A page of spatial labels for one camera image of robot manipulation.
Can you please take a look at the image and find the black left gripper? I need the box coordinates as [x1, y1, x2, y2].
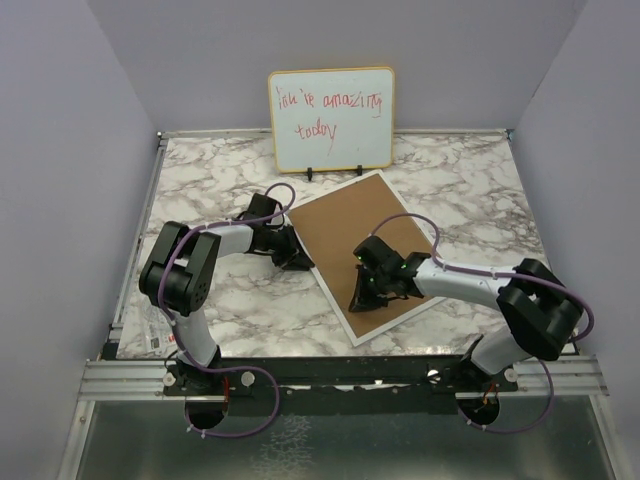
[257, 228, 311, 275]

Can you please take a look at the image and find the white picture frame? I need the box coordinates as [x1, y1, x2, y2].
[287, 168, 447, 348]

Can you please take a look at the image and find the brown backing board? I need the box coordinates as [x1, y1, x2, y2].
[290, 174, 439, 340]

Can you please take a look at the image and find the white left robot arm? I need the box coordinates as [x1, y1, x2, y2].
[139, 193, 315, 395]

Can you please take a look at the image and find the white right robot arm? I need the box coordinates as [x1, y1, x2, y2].
[349, 235, 588, 391]

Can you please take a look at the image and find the black whiteboard stand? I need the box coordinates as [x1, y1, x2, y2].
[304, 164, 364, 182]

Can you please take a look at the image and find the yellow-rimmed whiteboard with writing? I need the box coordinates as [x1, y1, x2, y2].
[268, 66, 395, 173]

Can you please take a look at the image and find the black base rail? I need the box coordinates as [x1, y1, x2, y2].
[163, 355, 517, 417]

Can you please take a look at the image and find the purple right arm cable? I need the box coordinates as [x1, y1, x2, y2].
[369, 212, 597, 434]

